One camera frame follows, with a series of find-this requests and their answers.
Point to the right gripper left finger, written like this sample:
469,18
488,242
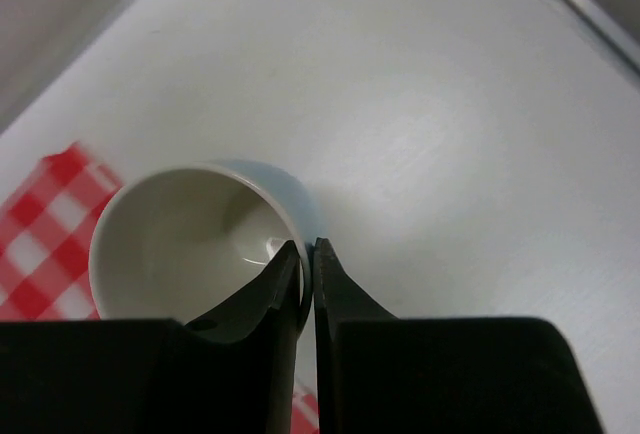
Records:
231,369

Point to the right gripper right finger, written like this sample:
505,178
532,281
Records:
378,373

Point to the light blue mug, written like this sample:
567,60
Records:
181,240

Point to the red white checkered cloth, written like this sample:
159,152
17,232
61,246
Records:
46,228

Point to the right aluminium table rail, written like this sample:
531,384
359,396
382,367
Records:
585,9

